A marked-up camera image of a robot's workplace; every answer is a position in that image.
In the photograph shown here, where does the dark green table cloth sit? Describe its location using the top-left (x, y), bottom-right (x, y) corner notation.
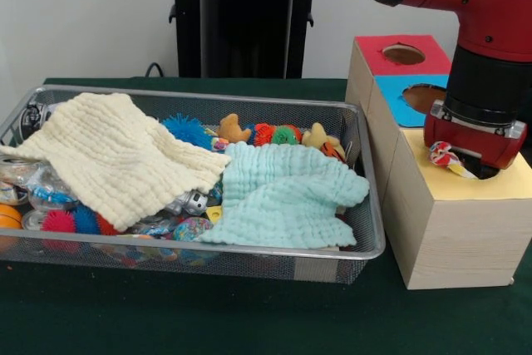
top-left (0, 76), bottom-right (532, 355)

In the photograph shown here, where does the brown teddy plush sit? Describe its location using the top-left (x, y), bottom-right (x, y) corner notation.
top-left (216, 112), bottom-right (253, 144)

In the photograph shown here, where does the light blue cloth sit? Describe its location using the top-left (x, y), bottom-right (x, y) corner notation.
top-left (197, 141), bottom-right (371, 249)

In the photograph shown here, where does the silver toy robot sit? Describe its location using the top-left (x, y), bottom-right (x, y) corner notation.
top-left (165, 189), bottom-right (209, 217)

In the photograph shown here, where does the wooden box with three holes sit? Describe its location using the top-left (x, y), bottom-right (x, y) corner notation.
top-left (344, 34), bottom-right (532, 290)

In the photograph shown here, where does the tiger plush toy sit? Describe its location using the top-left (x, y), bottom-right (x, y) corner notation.
top-left (319, 141), bottom-right (347, 164)

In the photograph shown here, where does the silver can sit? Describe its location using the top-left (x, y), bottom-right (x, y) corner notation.
top-left (21, 210), bottom-right (46, 230)

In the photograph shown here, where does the globe print ball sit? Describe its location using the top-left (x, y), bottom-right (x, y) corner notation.
top-left (172, 216), bottom-right (214, 242)

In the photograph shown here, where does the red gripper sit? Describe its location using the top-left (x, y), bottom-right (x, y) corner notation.
top-left (423, 116), bottom-right (525, 170)

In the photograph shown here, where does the red spiky ball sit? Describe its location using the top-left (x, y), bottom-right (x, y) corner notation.
top-left (95, 209), bottom-right (125, 236)

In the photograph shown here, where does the colourful spiky caterpillar toy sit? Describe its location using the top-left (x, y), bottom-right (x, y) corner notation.
top-left (244, 122), bottom-right (303, 147)

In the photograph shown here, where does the orange ball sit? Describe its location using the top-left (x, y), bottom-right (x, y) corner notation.
top-left (0, 204), bottom-right (23, 230)

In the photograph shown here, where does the yellow duck plush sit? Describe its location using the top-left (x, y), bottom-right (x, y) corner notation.
top-left (302, 121), bottom-right (346, 152)

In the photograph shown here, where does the shallow silver mesh bin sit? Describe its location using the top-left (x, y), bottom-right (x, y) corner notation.
top-left (0, 84), bottom-right (387, 285)

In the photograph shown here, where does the pink spiky ball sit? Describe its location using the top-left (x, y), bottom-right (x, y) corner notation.
top-left (40, 210), bottom-right (78, 234)

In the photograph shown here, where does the cream yellow cloth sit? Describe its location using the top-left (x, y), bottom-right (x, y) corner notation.
top-left (0, 91), bottom-right (232, 231)

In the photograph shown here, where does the large blue spiky ball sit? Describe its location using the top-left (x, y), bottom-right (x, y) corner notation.
top-left (162, 112), bottom-right (213, 150)

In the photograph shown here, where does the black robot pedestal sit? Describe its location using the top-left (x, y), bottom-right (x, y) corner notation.
top-left (160, 0), bottom-right (336, 79)

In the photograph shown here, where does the colourful knotted cloth toy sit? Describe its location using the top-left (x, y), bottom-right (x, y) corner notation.
top-left (428, 141), bottom-right (479, 180)

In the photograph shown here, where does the small blue spiky ball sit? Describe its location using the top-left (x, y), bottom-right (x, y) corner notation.
top-left (73, 199), bottom-right (101, 234)

